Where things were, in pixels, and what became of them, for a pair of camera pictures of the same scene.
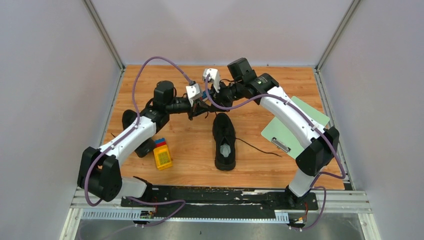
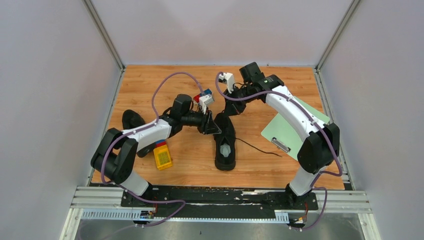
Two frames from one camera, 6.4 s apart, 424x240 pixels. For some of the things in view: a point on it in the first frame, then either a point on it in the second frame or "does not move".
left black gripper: (199, 107) to (207, 126)
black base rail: (220, 201) does not move
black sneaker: (224, 139) does not move
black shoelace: (256, 148) does not move
